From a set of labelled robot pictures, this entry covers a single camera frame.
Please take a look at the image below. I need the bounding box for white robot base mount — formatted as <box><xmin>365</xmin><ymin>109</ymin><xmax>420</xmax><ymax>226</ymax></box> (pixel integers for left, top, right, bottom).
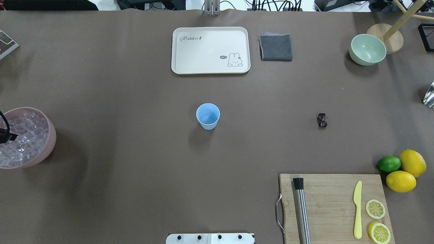
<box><xmin>166</xmin><ymin>233</ymin><xmax>256</xmax><ymax>244</ymax></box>

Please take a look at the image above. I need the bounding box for lemon slice upper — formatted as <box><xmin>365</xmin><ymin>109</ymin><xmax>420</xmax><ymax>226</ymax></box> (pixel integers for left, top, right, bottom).
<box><xmin>365</xmin><ymin>199</ymin><xmax>386</xmax><ymax>220</ymax></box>

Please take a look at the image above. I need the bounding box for grey folded cloth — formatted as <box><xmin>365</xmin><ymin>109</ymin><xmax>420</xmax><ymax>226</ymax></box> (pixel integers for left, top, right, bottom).
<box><xmin>259</xmin><ymin>33</ymin><xmax>293</xmax><ymax>62</ymax></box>

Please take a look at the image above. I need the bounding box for cream rabbit tray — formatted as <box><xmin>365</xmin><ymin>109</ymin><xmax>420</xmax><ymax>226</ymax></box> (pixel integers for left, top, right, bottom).
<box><xmin>171</xmin><ymin>27</ymin><xmax>251</xmax><ymax>75</ymax></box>

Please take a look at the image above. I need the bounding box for yellow lemon lower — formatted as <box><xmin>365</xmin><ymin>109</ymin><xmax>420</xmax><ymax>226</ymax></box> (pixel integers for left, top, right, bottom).
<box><xmin>386</xmin><ymin>170</ymin><xmax>417</xmax><ymax>193</ymax></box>

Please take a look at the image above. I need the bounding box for lemon half lower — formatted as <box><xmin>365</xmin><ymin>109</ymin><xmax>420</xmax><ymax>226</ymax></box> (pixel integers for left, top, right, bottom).
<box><xmin>368</xmin><ymin>222</ymin><xmax>392</xmax><ymax>244</ymax></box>

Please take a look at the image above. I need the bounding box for yellow lemon upper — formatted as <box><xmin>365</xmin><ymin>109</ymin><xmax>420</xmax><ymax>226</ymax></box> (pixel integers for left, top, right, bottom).
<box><xmin>399</xmin><ymin>149</ymin><xmax>427</xmax><ymax>178</ymax></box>

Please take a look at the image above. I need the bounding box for pink bowl of ice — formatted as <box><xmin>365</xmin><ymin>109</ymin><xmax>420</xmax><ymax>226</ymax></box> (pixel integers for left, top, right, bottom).
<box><xmin>1</xmin><ymin>107</ymin><xmax>56</xmax><ymax>169</ymax></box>

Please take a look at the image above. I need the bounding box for wooden cup stand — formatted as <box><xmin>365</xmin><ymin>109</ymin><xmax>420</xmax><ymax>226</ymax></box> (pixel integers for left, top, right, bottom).
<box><xmin>366</xmin><ymin>0</ymin><xmax>433</xmax><ymax>54</ymax></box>

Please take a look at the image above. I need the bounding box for wooden cutting board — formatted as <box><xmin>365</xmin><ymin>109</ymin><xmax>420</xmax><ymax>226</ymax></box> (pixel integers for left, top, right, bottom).
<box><xmin>279</xmin><ymin>174</ymin><xmax>387</xmax><ymax>244</ymax></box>

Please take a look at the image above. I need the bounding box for yellow lemon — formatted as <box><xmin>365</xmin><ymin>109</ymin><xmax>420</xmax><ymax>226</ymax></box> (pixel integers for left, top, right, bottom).
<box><xmin>386</xmin><ymin>170</ymin><xmax>417</xmax><ymax>193</ymax></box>
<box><xmin>399</xmin><ymin>149</ymin><xmax>427</xmax><ymax>178</ymax></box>

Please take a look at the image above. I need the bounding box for yellow plastic knife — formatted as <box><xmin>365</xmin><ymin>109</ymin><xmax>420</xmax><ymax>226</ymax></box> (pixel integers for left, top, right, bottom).
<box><xmin>353</xmin><ymin>181</ymin><xmax>362</xmax><ymax>239</ymax></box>

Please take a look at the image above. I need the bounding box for green lime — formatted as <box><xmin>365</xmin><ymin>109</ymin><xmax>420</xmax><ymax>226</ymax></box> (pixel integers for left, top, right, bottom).
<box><xmin>377</xmin><ymin>156</ymin><xmax>401</xmax><ymax>173</ymax></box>

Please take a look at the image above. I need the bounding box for mint green bowl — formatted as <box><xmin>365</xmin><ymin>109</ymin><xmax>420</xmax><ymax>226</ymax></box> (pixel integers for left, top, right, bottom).
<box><xmin>349</xmin><ymin>34</ymin><xmax>387</xmax><ymax>66</ymax></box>

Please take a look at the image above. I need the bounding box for black metal tray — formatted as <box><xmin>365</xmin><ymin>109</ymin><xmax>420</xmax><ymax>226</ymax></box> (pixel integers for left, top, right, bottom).
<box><xmin>417</xmin><ymin>23</ymin><xmax>434</xmax><ymax>52</ymax></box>

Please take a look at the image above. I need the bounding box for metal ice scoop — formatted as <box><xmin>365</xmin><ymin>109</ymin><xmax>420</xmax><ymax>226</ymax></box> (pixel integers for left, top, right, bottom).
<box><xmin>422</xmin><ymin>82</ymin><xmax>434</xmax><ymax>108</ymax></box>

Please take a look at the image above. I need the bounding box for blue plastic cup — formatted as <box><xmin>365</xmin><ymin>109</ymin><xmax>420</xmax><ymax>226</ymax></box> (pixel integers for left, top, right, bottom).
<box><xmin>196</xmin><ymin>103</ymin><xmax>220</xmax><ymax>130</ymax></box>

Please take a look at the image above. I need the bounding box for steel muddler black tip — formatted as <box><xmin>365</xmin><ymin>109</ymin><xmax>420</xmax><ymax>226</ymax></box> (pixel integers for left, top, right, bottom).
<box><xmin>293</xmin><ymin>178</ymin><xmax>311</xmax><ymax>244</ymax></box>

